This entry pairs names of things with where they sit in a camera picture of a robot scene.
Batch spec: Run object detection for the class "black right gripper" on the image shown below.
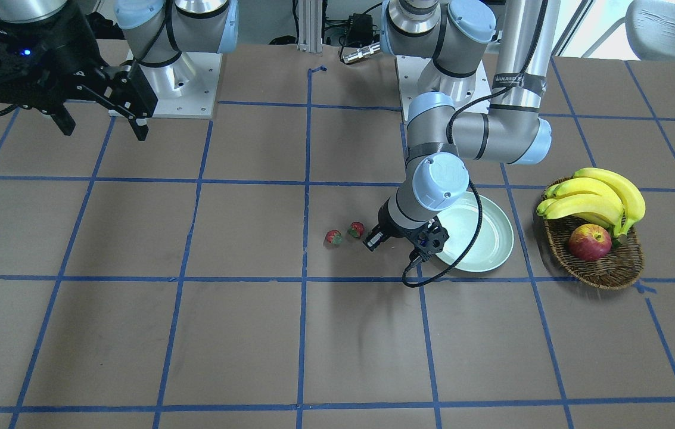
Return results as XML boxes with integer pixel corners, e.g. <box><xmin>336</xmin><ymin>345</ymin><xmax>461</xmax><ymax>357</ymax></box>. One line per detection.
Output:
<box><xmin>0</xmin><ymin>1</ymin><xmax>157</xmax><ymax>142</ymax></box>

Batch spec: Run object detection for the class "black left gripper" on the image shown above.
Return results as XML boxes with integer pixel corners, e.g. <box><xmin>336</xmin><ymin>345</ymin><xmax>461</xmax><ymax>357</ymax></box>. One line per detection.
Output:
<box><xmin>363</xmin><ymin>203</ymin><xmax>427</xmax><ymax>252</ymax></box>

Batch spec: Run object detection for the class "red strawberry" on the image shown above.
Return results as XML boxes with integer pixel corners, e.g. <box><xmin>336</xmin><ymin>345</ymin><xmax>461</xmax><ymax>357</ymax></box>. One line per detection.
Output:
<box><xmin>347</xmin><ymin>222</ymin><xmax>365</xmax><ymax>239</ymax></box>
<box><xmin>324</xmin><ymin>230</ymin><xmax>343</xmax><ymax>246</ymax></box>

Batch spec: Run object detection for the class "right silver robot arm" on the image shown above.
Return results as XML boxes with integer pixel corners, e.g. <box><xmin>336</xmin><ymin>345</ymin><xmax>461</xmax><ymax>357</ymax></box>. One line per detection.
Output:
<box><xmin>0</xmin><ymin>1</ymin><xmax>238</xmax><ymax>141</ymax></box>

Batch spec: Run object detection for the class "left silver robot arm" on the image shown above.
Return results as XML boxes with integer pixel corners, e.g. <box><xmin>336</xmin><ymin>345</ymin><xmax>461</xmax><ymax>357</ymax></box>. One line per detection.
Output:
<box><xmin>363</xmin><ymin>1</ymin><xmax>559</xmax><ymax>254</ymax></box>

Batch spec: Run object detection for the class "light green plate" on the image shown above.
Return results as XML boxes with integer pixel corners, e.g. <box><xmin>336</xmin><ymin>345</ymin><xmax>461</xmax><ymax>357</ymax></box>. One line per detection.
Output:
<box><xmin>436</xmin><ymin>192</ymin><xmax>514</xmax><ymax>272</ymax></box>

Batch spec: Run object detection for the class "black power adapter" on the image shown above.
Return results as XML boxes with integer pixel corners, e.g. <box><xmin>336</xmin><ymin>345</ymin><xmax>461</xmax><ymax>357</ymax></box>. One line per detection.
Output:
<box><xmin>344</xmin><ymin>13</ymin><xmax>374</xmax><ymax>47</ymax></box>

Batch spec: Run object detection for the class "red apple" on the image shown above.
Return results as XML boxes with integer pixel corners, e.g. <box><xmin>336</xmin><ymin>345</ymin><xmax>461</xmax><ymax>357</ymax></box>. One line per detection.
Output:
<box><xmin>568</xmin><ymin>223</ymin><xmax>612</xmax><ymax>262</ymax></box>

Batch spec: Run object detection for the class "yellow banana bunch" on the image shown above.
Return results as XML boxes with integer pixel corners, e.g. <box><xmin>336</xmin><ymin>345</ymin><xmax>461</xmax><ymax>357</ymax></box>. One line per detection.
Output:
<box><xmin>536</xmin><ymin>167</ymin><xmax>646</xmax><ymax>238</ymax></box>

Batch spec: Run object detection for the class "brown wicker basket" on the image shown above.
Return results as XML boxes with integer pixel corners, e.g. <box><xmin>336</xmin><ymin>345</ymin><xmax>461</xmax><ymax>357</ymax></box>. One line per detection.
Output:
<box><xmin>542</xmin><ymin>178</ymin><xmax>645</xmax><ymax>290</ymax></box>

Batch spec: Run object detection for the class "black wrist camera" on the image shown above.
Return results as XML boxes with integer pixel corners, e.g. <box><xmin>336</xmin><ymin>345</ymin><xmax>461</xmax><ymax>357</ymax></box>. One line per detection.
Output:
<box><xmin>406</xmin><ymin>216</ymin><xmax>449</xmax><ymax>264</ymax></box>

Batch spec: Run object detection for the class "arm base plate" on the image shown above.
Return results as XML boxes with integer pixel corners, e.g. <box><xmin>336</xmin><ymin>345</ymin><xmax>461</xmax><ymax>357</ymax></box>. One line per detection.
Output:
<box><xmin>396</xmin><ymin>56</ymin><xmax>490</xmax><ymax>122</ymax></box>
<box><xmin>139</xmin><ymin>48</ymin><xmax>223</xmax><ymax>119</ymax></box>

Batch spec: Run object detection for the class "black camera cable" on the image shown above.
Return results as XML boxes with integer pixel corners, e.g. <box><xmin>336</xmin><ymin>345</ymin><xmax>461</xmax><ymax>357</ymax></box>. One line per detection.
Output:
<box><xmin>402</xmin><ymin>179</ymin><xmax>485</xmax><ymax>288</ymax></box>

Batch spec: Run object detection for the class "aluminium frame post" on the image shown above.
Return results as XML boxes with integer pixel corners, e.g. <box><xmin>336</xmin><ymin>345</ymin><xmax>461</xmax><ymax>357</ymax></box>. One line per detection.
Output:
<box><xmin>295</xmin><ymin>0</ymin><xmax>325</xmax><ymax>56</ymax></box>

